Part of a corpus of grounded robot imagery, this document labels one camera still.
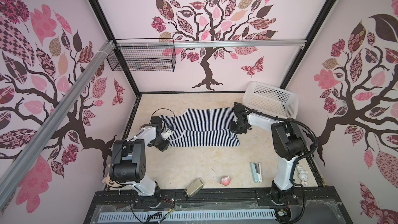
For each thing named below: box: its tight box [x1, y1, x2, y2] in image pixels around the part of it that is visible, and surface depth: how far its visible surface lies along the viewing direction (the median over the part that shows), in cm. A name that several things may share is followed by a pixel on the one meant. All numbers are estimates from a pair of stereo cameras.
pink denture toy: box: [220, 176, 232, 187], surface depth 77 cm
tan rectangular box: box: [183, 178, 204, 199], surface depth 76 cm
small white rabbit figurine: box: [296, 165, 309, 186], surface depth 81 cm
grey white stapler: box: [250, 161, 263, 184], surface depth 82 cm
